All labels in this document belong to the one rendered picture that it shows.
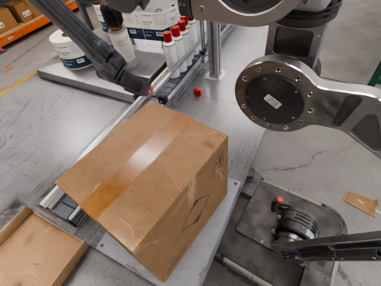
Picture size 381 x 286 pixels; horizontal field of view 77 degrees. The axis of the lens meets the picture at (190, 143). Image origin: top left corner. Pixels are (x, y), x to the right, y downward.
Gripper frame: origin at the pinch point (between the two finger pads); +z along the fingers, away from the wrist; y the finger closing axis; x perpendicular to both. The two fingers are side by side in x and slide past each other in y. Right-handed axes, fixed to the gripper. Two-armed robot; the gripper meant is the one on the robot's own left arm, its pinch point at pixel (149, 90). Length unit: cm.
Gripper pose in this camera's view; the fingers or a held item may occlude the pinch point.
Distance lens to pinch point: 100.4
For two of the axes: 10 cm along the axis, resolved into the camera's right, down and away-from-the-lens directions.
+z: 3.7, 0.4, 9.3
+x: -2.9, 9.6, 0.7
